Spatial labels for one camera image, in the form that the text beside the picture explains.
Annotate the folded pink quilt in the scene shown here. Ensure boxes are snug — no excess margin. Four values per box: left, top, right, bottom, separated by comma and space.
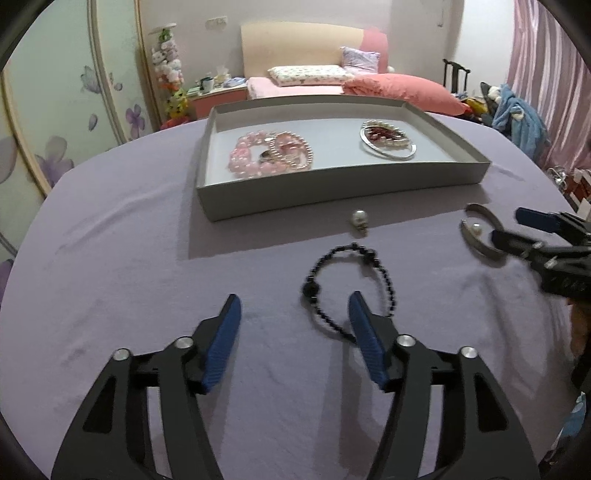
342, 74, 472, 116

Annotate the silver cuff bangle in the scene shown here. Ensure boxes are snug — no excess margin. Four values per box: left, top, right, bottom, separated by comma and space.
459, 203, 509, 267

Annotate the pink nightstand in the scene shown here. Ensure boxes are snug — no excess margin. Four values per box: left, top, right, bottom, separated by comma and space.
187, 82, 247, 121

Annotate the person's right hand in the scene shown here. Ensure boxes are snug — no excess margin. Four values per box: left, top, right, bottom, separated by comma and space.
567, 298, 591, 356

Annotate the beige and pink headboard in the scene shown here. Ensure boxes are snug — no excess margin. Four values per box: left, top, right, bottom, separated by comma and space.
240, 23, 391, 77

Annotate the grey shallow box tray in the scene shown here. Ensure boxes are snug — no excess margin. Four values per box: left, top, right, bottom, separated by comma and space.
194, 100, 492, 223

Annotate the bed with pink sheet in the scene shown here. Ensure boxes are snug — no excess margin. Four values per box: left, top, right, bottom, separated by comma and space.
246, 76, 352, 100

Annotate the pink curtain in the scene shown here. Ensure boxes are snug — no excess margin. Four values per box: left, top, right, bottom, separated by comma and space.
505, 0, 591, 171

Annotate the thin silver bangle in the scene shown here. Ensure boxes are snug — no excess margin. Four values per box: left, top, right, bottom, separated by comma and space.
359, 119, 419, 161

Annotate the white patterned pillow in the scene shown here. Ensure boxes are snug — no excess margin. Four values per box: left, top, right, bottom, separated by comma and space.
268, 65, 354, 87

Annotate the plush toy tower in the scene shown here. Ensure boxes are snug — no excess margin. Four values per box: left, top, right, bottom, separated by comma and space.
151, 24, 190, 127

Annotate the small pale bead bracelet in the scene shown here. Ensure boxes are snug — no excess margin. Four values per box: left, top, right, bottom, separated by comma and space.
269, 130, 315, 174

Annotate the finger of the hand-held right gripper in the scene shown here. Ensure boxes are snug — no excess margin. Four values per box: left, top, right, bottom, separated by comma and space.
490, 229, 555, 269
515, 207, 591, 241

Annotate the red and pearl bracelet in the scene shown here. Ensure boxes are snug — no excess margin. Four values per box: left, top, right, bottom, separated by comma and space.
362, 120, 414, 151

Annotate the purple pillow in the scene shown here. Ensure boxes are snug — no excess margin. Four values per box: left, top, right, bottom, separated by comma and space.
341, 46, 382, 75

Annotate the dark red bead bracelet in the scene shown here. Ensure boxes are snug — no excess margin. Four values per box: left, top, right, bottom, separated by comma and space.
367, 126, 407, 143

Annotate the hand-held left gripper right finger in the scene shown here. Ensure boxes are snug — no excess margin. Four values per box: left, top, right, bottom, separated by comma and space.
347, 291, 541, 480

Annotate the floral sliding door wardrobe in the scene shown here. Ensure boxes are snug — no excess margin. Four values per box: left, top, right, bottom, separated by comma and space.
0, 0, 155, 250

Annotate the pink bead bracelet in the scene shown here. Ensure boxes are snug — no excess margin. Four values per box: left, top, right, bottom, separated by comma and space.
228, 130, 278, 180

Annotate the dark wooden chair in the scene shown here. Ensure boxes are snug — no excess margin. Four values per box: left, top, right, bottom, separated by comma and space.
442, 58, 472, 93

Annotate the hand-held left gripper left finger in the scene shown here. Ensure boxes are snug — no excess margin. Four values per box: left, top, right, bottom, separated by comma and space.
50, 293, 243, 480

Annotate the blue fleece robe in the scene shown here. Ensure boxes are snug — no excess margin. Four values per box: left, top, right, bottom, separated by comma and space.
492, 83, 550, 160

